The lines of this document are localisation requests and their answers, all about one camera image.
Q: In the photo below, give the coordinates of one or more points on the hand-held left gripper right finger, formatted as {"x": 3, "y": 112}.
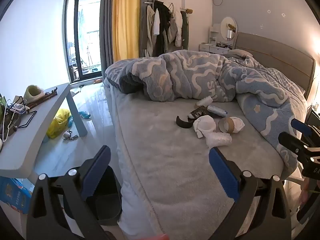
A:
{"x": 222, "y": 175}

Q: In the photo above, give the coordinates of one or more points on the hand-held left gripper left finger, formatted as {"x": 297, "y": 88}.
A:
{"x": 98, "y": 170}

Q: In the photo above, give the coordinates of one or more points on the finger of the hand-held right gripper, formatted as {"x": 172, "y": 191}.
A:
{"x": 300, "y": 127}
{"x": 291, "y": 141}

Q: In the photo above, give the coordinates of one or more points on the black trash bin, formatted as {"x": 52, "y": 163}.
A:
{"x": 105, "y": 205}

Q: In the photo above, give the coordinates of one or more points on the brown cardboard tape roll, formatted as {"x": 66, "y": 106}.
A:
{"x": 226, "y": 125}

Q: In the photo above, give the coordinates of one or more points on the black curved plastic piece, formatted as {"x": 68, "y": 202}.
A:
{"x": 183, "y": 123}

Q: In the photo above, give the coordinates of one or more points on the person's right hand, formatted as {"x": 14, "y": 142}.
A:
{"x": 303, "y": 192}

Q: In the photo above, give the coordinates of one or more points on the person's left hand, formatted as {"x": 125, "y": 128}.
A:
{"x": 155, "y": 237}

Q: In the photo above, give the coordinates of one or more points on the black nightstand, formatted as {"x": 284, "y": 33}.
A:
{"x": 313, "y": 117}

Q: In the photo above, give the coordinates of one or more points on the clear bubble wrap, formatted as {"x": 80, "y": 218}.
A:
{"x": 218, "y": 140}

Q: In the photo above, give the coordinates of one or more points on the small grey floor toy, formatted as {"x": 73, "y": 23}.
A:
{"x": 67, "y": 135}

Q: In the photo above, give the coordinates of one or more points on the white sock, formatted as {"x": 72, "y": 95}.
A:
{"x": 203, "y": 126}

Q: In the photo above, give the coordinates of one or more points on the crumpled white tissue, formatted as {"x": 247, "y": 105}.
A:
{"x": 238, "y": 123}

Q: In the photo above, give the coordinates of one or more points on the blue floor toy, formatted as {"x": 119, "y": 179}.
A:
{"x": 85, "y": 115}

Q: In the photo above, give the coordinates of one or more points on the yellow plastic bag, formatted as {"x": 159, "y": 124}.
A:
{"x": 57, "y": 125}

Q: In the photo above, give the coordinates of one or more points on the grey bed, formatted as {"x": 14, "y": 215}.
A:
{"x": 160, "y": 150}

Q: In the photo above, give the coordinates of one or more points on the white and blue tube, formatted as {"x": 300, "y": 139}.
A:
{"x": 216, "y": 110}

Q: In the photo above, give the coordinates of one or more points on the black printed packet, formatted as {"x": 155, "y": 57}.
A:
{"x": 197, "y": 112}

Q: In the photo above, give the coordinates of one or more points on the grey table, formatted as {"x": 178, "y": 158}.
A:
{"x": 40, "y": 135}

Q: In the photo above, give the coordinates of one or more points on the grey padded headboard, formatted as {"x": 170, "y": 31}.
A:
{"x": 280, "y": 55}

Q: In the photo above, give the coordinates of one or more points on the small white bottle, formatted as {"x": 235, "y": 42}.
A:
{"x": 203, "y": 101}

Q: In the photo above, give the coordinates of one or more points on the blue cardboard box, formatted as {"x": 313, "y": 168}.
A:
{"x": 13, "y": 195}

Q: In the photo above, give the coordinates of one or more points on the brown floor slippers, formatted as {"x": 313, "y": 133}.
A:
{"x": 97, "y": 81}

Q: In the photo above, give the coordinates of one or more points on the dark wooden sticks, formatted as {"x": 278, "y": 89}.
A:
{"x": 43, "y": 98}

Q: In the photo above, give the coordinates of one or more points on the grey pillow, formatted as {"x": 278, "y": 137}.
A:
{"x": 238, "y": 53}

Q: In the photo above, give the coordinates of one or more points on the green and white slipper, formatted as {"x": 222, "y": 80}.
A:
{"x": 33, "y": 92}

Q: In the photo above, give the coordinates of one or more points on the blue patterned fleece blanket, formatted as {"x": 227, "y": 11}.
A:
{"x": 190, "y": 77}

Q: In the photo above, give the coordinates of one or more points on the green bag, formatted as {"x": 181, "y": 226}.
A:
{"x": 3, "y": 102}

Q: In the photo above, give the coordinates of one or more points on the white vanity table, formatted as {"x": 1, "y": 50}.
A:
{"x": 210, "y": 47}

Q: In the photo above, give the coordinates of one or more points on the round mirror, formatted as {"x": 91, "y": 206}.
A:
{"x": 226, "y": 25}

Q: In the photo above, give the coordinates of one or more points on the black framed glass door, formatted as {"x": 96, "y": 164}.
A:
{"x": 75, "y": 30}

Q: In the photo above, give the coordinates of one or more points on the yellow curtain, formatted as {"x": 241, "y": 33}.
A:
{"x": 125, "y": 20}

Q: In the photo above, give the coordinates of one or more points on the clothes rack with clothes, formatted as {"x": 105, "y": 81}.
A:
{"x": 162, "y": 27}

